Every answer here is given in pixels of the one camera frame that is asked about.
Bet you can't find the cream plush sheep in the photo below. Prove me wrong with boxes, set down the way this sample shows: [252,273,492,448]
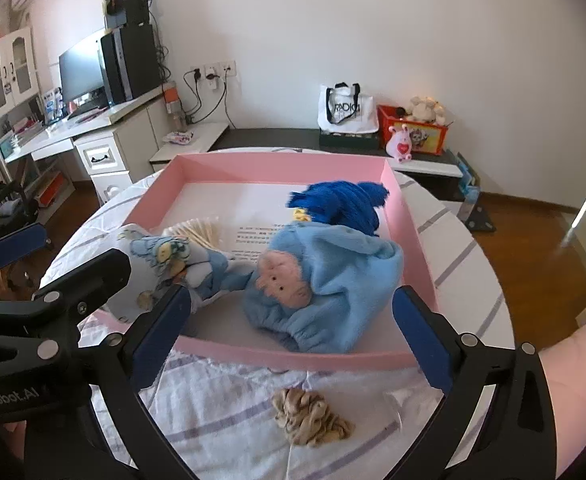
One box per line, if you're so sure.
[405,95,447,123]

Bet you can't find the white low shelf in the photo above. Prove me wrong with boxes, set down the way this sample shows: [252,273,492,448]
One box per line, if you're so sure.
[148,122,230,163]

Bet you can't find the pink printed fabric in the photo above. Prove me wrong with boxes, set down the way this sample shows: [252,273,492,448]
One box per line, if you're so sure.
[538,307,586,480]

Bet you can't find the white tote bag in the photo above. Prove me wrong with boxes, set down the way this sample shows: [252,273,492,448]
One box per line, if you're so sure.
[317,81,380,136]

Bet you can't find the clear bag of cotton swabs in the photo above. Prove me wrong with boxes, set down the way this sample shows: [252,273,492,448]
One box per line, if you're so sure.
[163,215,224,251]

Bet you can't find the white glass-door cabinet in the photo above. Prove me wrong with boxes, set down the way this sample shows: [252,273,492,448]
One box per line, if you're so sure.
[0,25,41,123]

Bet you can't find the pink heart plush toy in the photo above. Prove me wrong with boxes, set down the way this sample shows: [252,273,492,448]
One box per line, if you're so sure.
[385,122,414,163]

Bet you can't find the black metal bracket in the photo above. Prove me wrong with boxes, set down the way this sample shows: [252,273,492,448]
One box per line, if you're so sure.
[465,200,498,233]

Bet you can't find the black computer tower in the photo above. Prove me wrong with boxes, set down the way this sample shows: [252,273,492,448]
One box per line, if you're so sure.
[100,24,162,106]

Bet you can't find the black office chair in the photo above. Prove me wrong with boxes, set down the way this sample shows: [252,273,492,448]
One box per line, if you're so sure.
[0,180,54,251]

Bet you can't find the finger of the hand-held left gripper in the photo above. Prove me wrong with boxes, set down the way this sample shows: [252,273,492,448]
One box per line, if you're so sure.
[0,247,132,366]
[0,222,48,301]

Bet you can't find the white drawer cabinet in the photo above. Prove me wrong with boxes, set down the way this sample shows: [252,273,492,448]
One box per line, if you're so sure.
[73,105,171,206]

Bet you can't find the red toy box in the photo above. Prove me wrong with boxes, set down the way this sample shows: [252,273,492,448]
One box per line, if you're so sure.
[377,104,448,156]

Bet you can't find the dark blue knitted hat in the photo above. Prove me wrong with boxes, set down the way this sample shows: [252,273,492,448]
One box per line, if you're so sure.
[287,180,391,238]

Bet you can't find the blue white desk boxes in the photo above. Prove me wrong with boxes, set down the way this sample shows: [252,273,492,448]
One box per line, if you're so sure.
[43,87,66,123]

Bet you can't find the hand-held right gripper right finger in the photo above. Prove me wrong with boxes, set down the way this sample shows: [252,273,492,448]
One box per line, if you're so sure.
[392,285,558,480]

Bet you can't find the black low bench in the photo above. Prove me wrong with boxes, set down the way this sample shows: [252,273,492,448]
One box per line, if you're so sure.
[208,127,466,201]

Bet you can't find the pink cardboard box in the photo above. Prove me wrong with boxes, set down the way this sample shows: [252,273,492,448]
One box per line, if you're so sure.
[80,154,441,372]

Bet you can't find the blue printed baby cloth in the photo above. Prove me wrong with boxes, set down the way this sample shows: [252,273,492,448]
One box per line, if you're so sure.
[108,222,254,323]

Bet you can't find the light blue fleece hat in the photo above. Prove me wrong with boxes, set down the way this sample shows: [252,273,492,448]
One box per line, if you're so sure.
[240,220,404,356]

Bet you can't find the tan scrunchie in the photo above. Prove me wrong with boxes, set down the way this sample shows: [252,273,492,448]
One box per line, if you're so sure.
[272,387,356,448]

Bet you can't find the black box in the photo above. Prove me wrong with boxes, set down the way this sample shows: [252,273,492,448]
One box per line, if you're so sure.
[104,0,151,28]

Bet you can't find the white desk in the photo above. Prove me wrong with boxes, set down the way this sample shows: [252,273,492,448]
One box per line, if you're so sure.
[0,87,168,163]

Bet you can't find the white wall sockets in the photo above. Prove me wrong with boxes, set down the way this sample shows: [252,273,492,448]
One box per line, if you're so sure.
[190,60,237,81]

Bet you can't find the black computer monitor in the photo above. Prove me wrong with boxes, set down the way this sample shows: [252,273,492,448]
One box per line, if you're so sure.
[59,30,108,108]

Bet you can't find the orange white container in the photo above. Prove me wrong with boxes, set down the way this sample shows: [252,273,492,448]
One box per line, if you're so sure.
[163,82,181,116]

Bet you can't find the round striped table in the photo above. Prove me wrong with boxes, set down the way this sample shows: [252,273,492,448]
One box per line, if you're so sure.
[38,147,516,480]

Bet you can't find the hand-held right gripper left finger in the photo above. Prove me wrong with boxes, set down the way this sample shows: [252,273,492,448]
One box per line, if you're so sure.
[85,284,194,480]

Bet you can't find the stack of books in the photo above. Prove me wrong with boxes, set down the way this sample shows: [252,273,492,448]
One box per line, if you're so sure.
[0,115,46,156]

